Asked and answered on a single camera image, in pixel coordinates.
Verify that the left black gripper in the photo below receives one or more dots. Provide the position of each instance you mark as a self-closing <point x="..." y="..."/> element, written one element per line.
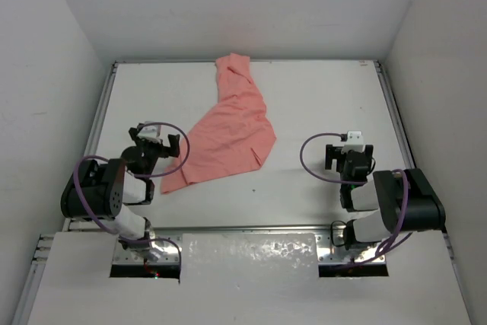
<point x="153" y="144"/>

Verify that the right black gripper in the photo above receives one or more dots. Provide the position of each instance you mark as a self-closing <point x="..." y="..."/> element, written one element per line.
<point x="333" y="153"/>

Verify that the salmon pink t-shirt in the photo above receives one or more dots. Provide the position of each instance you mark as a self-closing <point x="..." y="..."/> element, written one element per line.
<point x="233" y="137"/>

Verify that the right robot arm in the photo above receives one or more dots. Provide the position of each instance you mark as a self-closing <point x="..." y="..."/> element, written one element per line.
<point x="395" y="201"/>

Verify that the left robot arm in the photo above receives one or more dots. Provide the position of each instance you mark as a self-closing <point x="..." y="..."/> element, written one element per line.
<point x="104" y="190"/>

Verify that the white front cover panel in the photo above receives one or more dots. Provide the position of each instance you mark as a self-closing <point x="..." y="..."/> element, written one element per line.
<point x="247" y="279"/>

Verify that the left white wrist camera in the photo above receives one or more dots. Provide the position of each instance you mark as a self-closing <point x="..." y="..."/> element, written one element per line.
<point x="150" y="133"/>

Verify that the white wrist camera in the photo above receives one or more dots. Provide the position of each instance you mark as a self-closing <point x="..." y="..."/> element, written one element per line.
<point x="353" y="141"/>
<point x="150" y="133"/>

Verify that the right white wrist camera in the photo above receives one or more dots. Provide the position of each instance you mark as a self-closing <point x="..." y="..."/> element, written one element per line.
<point x="353" y="141"/>

